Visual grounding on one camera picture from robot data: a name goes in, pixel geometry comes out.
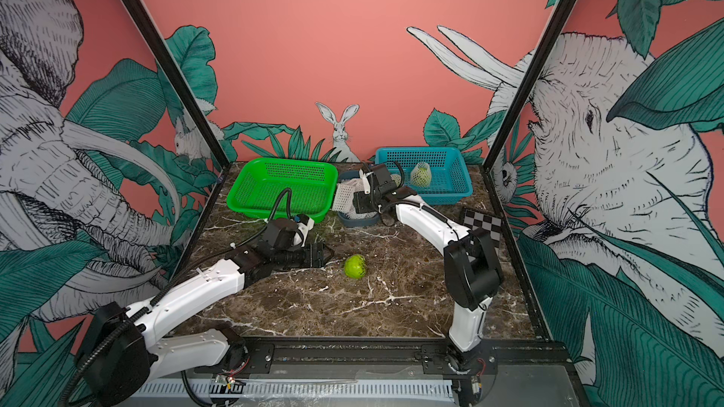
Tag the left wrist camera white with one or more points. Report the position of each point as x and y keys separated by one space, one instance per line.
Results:
x=288 y=234

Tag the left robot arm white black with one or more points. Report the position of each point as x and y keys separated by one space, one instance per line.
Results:
x=127 y=347

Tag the teal plastic basket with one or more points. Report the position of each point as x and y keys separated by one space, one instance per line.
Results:
x=450 y=179

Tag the black white checkerboard plate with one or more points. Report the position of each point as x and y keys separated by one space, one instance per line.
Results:
x=476 y=219

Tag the black left frame post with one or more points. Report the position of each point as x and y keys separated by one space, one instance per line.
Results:
x=158 y=46

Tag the black right frame post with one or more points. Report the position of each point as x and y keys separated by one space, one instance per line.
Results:
x=560 y=15

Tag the bright green plastic basket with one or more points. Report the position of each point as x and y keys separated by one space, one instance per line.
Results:
x=313 y=185

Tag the dark blue small bin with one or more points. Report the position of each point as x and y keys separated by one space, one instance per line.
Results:
x=371 y=218

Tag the black frame post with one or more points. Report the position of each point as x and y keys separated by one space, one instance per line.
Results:
x=158 y=46
x=560 y=15

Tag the white slotted cable duct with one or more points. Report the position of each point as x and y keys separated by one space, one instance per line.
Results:
x=434 y=390

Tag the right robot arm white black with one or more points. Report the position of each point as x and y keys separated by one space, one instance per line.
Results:
x=472 y=269

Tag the stack of white foam nets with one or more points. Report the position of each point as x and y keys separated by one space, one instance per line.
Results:
x=344 y=198

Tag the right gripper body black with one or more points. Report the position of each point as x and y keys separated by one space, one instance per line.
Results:
x=369 y=203

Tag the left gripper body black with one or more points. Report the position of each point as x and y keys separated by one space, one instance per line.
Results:
x=298 y=257

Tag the black front mounting rail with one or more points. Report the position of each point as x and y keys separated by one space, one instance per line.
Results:
x=436 y=356

